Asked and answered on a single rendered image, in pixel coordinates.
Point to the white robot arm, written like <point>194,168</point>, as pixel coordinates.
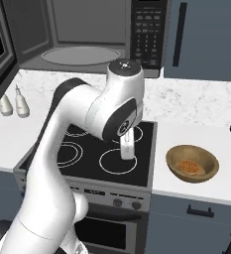
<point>54,185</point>

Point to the short white shaker bottle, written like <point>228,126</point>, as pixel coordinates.
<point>5,106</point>

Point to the oven door with window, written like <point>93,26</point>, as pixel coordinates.
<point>103,233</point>

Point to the blue-grey drawer front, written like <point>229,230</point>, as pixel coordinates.
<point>226,211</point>

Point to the blue-grey base cupboard door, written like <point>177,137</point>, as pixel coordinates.
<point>186,236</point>

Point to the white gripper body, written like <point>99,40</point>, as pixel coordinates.
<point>128,149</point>

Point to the black open microwave oven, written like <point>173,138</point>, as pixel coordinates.
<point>150,36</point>

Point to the grey microwave turntable plate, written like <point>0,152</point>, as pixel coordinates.
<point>80,55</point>

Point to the blue-grey wall cupboard door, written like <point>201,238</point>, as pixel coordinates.
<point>212,39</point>

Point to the brown wooden bowl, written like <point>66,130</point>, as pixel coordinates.
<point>203,162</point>

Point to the dark stove knob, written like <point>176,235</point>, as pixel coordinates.
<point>117,202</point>
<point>136,205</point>

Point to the orange round waffle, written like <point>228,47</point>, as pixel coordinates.
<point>188,167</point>

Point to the blue-grey base cupboard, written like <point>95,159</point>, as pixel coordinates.
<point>4,201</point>

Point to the steel stove with black hob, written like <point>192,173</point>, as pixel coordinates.
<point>87,160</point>

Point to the tall white shaker bottle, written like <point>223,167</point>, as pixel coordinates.
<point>21,105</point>

